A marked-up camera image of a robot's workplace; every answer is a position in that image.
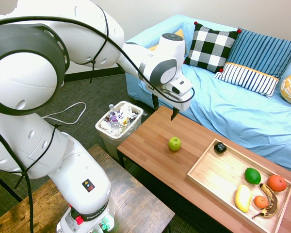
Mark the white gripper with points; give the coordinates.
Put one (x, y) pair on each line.
(185, 103)

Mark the green apple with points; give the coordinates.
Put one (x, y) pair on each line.
(174, 144)

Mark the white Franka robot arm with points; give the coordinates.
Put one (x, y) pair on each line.
(21, 80)

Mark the light wooden tray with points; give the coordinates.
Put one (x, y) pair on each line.
(215, 170)

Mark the clear plastic bottle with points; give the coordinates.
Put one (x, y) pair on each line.
(114, 120)

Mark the light blue covered sofa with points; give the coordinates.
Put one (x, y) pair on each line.
(220, 109)

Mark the white trash bin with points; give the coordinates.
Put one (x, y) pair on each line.
(111, 143)

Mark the small black object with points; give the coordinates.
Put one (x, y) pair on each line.
(220, 148)

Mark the black white checkered pillow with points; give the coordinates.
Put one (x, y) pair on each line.
(208, 48)

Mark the plain yellow pillow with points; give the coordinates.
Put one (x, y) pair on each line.
(180, 32)

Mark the white navy striped pillow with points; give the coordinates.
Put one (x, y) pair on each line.
(247, 77)

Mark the green lime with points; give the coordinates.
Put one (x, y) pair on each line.
(252, 176)

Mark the blue striped pillow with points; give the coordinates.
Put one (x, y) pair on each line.
(262, 53)

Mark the yellow mango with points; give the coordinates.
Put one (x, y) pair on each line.
(243, 198)

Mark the small orange fruit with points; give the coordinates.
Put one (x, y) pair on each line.
(261, 202)

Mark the large red-orange fruit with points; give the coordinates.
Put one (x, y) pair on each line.
(277, 183)

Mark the spotted brown banana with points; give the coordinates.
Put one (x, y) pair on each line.
(272, 201)

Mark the black metal table leg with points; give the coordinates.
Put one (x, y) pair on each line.
(4, 184)

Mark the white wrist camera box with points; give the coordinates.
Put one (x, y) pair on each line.
(182, 87)

